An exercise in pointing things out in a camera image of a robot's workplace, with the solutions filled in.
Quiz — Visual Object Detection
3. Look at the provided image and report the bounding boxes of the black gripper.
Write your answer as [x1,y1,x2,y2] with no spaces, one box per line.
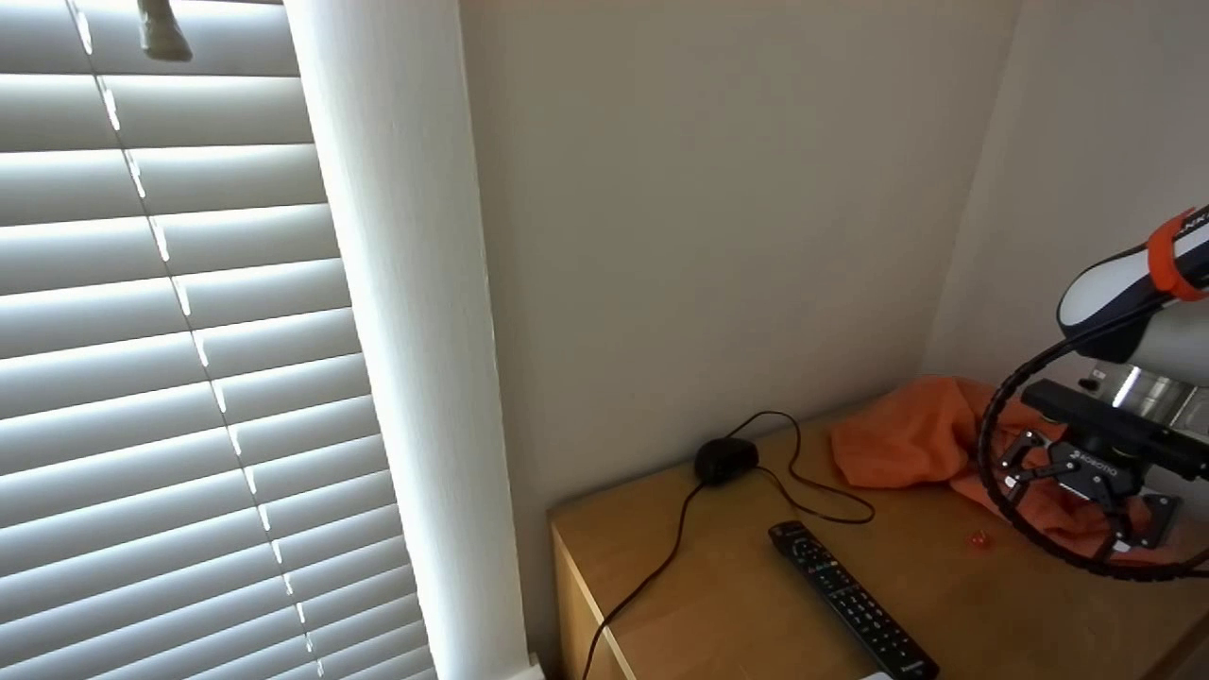
[1002,425,1186,555]

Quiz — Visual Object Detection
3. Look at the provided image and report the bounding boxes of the orange towel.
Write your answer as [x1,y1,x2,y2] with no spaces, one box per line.
[828,375,1209,558]

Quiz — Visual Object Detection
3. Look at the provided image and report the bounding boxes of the black TV remote control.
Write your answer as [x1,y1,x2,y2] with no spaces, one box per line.
[767,516,944,680]

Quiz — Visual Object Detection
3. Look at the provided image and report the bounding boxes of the black round puck device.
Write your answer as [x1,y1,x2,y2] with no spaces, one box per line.
[692,435,762,491]

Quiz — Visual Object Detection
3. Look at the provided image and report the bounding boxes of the large wooden dresser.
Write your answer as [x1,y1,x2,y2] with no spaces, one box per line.
[549,407,1209,680]

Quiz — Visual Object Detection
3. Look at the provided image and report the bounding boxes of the white window blinds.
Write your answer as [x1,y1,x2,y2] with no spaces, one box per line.
[0,0,439,680]

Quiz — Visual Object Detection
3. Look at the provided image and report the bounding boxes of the thin black puck cable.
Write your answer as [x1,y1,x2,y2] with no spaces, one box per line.
[577,407,881,680]

